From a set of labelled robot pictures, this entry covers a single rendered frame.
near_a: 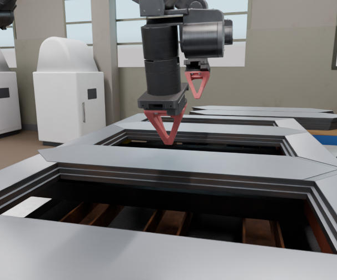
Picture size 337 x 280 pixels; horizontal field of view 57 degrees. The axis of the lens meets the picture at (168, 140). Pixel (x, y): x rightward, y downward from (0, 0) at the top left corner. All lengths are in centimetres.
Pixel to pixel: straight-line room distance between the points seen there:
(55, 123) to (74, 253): 426
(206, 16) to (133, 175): 38
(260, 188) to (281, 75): 383
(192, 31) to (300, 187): 37
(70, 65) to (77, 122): 76
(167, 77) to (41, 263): 31
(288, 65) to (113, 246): 416
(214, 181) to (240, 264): 31
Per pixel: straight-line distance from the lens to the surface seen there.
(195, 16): 48
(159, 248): 40
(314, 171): 73
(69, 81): 438
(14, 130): 588
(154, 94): 51
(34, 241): 44
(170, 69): 49
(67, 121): 449
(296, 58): 445
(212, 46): 47
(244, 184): 66
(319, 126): 161
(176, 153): 82
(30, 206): 100
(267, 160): 78
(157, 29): 48
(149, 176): 69
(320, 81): 447
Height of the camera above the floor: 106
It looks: 12 degrees down
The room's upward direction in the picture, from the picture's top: straight up
